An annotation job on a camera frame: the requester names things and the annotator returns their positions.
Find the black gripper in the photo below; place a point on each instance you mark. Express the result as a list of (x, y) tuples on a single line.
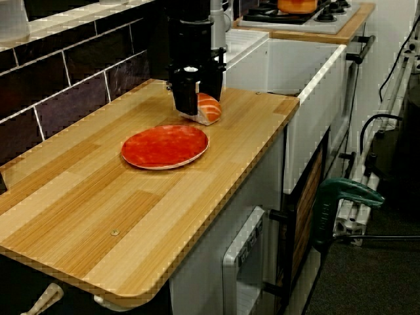
[(190, 46)]

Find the salmon nigiri sushi toy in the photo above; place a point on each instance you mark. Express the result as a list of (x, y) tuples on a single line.
[(210, 108)]

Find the red round plate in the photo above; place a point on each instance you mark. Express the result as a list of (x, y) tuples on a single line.
[(164, 147)]

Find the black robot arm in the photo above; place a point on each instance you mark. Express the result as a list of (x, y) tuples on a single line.
[(197, 10)]

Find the dark grey upright panel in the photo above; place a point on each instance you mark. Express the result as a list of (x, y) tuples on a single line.
[(157, 49)]

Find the white curved faucet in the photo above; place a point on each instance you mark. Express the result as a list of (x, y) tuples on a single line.
[(220, 29)]

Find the white toy sink unit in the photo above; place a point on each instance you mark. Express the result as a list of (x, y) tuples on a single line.
[(295, 65)]

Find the white shelf with tile backsplash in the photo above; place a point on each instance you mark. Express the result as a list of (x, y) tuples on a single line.
[(82, 75)]

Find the grey toy stove top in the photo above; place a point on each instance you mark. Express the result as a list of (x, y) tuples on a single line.
[(295, 23)]

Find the orange pot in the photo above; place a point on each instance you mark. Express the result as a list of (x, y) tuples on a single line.
[(297, 6)]

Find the wooden stove countertop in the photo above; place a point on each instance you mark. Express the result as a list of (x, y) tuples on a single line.
[(328, 37)]

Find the grey dishwasher door panel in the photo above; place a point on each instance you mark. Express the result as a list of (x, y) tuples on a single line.
[(243, 262)]

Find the white cabinet under countertop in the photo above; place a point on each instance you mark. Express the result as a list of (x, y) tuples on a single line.
[(197, 279)]

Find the white lidded jar plain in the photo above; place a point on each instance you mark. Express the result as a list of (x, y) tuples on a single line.
[(13, 19)]

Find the white hook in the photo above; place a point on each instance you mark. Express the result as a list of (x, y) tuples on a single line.
[(108, 303)]

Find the wooden slat crate black frame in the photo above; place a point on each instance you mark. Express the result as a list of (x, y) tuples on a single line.
[(308, 203)]

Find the aluminium frame rail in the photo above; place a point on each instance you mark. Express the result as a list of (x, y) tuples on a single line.
[(348, 226)]

